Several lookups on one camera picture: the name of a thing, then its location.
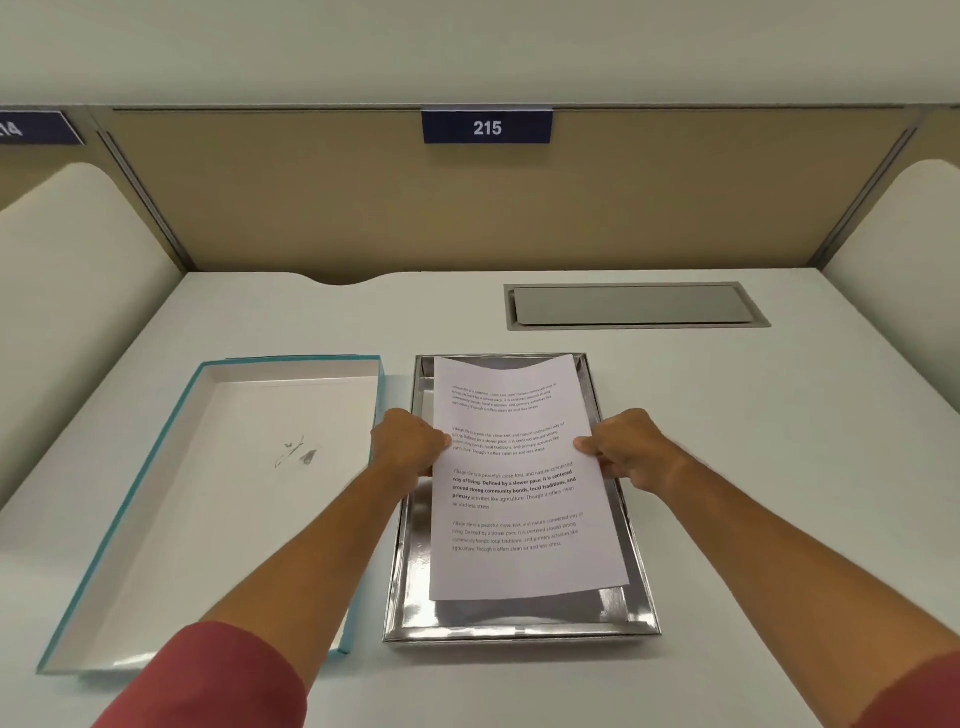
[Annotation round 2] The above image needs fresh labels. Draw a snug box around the person's left hand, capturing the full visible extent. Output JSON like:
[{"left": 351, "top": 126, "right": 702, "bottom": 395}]
[{"left": 370, "top": 408, "right": 453, "bottom": 480}]

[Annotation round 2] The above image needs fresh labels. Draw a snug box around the person's right hand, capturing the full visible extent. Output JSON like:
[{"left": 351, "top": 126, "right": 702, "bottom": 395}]
[{"left": 574, "top": 408, "right": 681, "bottom": 494}]

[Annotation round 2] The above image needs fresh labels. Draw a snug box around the printed white paper sheet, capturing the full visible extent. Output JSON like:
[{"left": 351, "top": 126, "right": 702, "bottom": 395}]
[{"left": 428, "top": 353, "right": 630, "bottom": 603}]

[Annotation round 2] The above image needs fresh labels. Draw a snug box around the person's right forearm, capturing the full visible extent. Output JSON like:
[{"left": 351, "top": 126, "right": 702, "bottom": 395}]
[{"left": 637, "top": 438, "right": 960, "bottom": 728}]

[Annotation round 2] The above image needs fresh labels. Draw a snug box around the person's left forearm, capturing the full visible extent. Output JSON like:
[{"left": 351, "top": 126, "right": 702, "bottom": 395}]
[{"left": 91, "top": 448, "right": 436, "bottom": 728}]

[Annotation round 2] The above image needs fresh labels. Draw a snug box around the shiny silver box tray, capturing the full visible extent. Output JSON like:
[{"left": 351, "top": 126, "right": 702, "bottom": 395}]
[{"left": 382, "top": 353, "right": 663, "bottom": 645}]

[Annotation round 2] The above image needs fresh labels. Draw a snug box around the teal-edged white box lid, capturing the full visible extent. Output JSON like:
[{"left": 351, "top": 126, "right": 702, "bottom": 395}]
[{"left": 36, "top": 354, "right": 387, "bottom": 676}]

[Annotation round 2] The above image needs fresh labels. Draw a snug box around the beige desk partition panel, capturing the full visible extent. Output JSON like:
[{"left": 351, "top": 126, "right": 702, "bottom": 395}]
[{"left": 97, "top": 106, "right": 931, "bottom": 273}]

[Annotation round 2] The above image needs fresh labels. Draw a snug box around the blue number sign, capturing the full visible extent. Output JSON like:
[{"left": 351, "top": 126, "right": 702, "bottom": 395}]
[
  {"left": 0, "top": 111, "right": 87, "bottom": 147},
  {"left": 421, "top": 109, "right": 555, "bottom": 145}
]

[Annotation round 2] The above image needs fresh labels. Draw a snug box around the white side divider panel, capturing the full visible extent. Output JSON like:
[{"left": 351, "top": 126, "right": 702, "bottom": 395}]
[
  {"left": 0, "top": 162, "right": 186, "bottom": 511},
  {"left": 821, "top": 159, "right": 960, "bottom": 415}
]

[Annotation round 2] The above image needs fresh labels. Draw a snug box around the grey desk cable hatch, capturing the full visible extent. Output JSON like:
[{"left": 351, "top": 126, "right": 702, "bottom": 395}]
[{"left": 503, "top": 282, "right": 771, "bottom": 332}]

